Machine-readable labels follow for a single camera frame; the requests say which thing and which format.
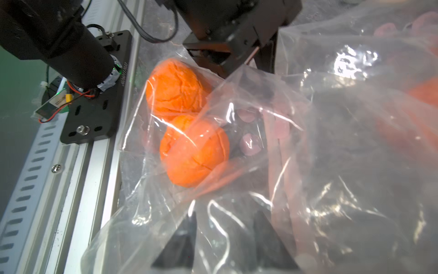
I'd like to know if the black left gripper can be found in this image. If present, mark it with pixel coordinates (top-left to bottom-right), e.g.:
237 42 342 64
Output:
157 0 302 79

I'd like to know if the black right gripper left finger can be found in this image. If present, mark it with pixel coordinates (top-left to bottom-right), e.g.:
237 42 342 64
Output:
151 213 197 269

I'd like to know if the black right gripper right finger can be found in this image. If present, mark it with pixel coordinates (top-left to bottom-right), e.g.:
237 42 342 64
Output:
253 211 300 271

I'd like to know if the clear zip-top bag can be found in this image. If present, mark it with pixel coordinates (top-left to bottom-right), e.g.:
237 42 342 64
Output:
81 55 438 274
275 1 438 94

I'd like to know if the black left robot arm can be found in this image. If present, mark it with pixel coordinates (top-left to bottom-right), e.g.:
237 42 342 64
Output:
1 1 302 90

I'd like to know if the orange in front bag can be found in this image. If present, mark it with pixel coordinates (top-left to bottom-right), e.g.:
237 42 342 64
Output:
159 115 230 188
144 58 212 121

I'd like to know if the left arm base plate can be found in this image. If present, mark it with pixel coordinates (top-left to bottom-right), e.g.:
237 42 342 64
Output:
60 30 132 145

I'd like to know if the white slotted cable duct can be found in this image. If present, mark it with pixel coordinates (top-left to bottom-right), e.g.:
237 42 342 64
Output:
1 113 67 274

